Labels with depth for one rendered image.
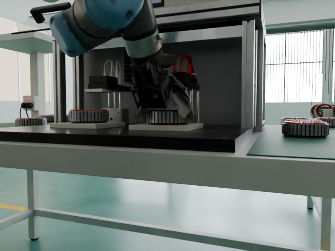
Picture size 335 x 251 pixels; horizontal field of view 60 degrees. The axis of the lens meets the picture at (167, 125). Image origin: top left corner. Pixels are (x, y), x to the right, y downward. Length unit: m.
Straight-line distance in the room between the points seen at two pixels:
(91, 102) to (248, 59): 0.63
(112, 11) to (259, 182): 0.31
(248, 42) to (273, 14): 6.61
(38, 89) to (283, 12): 6.26
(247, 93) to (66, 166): 0.48
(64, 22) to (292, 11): 7.05
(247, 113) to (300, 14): 6.67
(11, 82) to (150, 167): 6.23
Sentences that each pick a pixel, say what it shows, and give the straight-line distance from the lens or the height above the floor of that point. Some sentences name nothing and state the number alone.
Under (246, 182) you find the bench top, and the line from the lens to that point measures 0.46.
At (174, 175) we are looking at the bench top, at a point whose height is 0.71.
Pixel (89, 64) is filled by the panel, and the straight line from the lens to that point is 1.18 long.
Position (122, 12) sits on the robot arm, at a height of 0.94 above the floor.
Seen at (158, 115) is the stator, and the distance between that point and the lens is 0.70.
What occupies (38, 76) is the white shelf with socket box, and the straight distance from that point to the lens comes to 1.94.
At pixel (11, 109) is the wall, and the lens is 6.63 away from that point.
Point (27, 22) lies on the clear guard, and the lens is 0.86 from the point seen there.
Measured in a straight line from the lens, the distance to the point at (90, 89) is 0.89.
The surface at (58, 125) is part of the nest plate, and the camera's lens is 0.83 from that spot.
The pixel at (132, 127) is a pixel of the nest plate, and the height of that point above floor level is 0.78.
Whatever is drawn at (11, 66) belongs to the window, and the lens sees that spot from 6.69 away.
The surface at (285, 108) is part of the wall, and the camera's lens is 7.10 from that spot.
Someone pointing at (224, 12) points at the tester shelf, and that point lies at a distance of 0.86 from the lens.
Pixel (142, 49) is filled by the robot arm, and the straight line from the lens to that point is 0.59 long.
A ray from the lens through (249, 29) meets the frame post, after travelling 0.82.
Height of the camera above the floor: 0.82
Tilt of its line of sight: 3 degrees down
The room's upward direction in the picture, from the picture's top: straight up
